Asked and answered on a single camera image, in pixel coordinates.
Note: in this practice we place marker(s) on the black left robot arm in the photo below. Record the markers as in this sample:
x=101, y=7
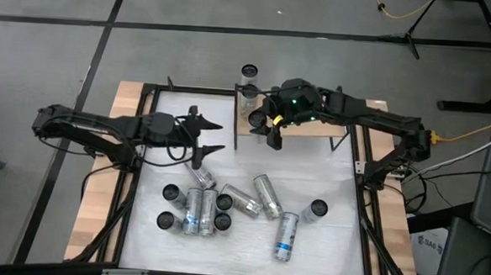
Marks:
x=103, y=128

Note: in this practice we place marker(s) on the white glossy table sheet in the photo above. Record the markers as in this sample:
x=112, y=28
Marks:
x=243, y=255

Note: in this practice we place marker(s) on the black desk frame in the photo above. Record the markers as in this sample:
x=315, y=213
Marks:
x=474, y=106

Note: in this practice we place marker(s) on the white Celsius beverage can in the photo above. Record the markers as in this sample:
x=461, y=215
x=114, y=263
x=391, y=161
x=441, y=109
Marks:
x=267, y=197
x=208, y=211

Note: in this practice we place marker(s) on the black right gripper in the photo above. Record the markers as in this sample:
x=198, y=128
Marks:
x=298, y=102

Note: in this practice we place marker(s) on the wooden tray board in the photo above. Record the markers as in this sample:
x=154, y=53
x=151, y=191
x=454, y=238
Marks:
x=313, y=130

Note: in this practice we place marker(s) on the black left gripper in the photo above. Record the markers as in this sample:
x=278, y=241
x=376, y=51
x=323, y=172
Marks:
x=166, y=129

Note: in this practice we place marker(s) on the white Celsius Peach Vibe can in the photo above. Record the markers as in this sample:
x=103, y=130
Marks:
x=172, y=193
x=223, y=221

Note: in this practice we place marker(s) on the dark grey chair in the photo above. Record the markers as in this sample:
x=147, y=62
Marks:
x=462, y=258

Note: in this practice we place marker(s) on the Celsius can with red band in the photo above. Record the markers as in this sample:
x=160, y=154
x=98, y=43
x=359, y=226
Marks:
x=202, y=176

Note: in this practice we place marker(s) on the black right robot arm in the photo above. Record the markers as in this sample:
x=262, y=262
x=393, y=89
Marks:
x=381, y=117

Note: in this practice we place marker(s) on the black tripod stand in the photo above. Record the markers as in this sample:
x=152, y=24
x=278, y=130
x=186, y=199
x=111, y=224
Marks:
x=407, y=36

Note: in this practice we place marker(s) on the white cardboard box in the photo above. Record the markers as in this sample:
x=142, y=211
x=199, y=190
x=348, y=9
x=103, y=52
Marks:
x=426, y=252

